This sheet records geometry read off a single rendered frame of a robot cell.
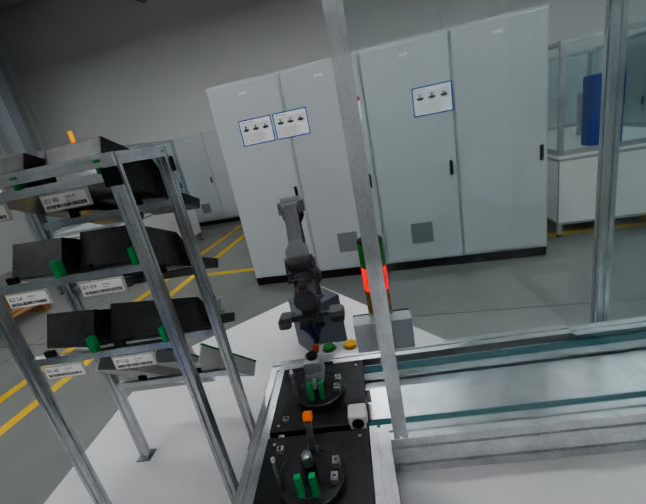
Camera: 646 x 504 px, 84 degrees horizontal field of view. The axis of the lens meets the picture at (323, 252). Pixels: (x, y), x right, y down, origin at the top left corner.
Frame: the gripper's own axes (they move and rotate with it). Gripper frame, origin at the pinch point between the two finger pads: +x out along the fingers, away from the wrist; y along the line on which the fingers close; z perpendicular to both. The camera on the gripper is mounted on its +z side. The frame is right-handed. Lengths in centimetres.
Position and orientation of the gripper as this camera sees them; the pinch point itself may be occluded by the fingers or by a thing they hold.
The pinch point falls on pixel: (315, 332)
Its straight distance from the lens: 106.1
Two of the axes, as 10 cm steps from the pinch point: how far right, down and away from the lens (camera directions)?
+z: 0.5, -3.2, 9.5
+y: -9.8, 1.7, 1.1
